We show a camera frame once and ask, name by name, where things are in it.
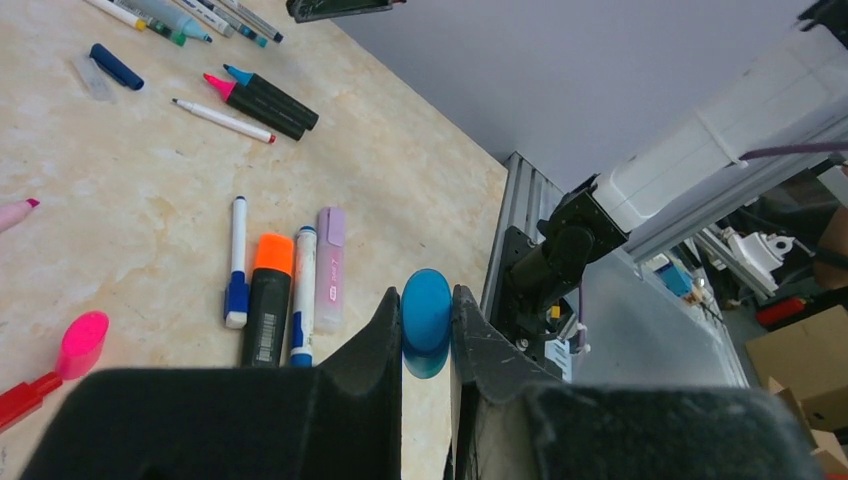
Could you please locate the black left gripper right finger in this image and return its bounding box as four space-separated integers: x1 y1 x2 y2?
450 285 824 479

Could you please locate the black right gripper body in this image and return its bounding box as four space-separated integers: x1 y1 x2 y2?
286 0 405 23

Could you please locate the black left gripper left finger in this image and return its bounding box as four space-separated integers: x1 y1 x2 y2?
22 288 402 479

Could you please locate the grey capped white marker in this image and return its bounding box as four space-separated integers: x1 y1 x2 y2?
176 0 235 38

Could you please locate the blue capped black highlighter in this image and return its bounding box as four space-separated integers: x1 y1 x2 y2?
223 64 319 131

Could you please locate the pink capped black highlighter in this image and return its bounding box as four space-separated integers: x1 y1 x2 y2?
202 73 305 141

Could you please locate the red capped white marker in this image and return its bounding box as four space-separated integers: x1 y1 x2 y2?
171 98 277 144

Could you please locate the light blue correction tape pen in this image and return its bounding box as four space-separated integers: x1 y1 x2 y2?
132 0 212 43

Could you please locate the green gel pen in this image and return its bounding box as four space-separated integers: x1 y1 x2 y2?
112 0 186 47

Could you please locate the blue highlighter cap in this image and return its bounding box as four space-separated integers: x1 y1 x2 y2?
400 269 452 379

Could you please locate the orange capped black highlighter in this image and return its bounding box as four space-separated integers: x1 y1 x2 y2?
239 233 294 368

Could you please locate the small blue capped marker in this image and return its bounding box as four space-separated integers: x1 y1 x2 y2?
223 196 249 329

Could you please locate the yellow capped white pen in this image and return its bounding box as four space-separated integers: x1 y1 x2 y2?
85 0 147 31

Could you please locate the dark blue pen cap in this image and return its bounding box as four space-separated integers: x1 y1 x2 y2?
89 43 145 91

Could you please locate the clear teal pen cap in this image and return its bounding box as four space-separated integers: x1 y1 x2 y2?
71 55 116 103

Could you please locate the pink highlighter cap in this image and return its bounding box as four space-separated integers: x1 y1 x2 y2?
55 311 110 381

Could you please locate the red marker cap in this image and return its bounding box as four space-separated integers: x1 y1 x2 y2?
1 372 64 433

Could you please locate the pink correction tape pen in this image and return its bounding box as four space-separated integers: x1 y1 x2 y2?
0 198 40 233

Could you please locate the teal gel pen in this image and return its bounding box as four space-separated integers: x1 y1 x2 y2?
199 0 267 48

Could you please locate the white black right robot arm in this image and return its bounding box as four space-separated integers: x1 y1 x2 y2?
336 1 847 239

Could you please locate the lilac highlighter pen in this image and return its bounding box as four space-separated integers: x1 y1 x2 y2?
315 206 346 334

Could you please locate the blue capped white marker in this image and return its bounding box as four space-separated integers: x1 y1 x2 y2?
290 226 317 367

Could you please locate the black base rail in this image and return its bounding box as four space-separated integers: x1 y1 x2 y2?
488 225 594 380

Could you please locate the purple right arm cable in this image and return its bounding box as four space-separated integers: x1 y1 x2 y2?
738 140 848 164

